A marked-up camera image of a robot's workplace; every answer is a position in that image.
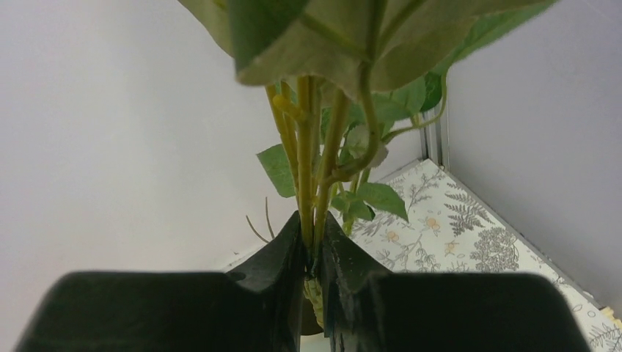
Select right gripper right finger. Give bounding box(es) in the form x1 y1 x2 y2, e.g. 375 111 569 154
321 216 590 352

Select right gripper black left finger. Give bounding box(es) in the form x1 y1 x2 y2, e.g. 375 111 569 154
16 213 306 351

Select artificial flower bunch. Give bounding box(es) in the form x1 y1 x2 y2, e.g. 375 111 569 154
183 1 552 327

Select floral patterned table mat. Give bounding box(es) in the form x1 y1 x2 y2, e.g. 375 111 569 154
352 160 621 351

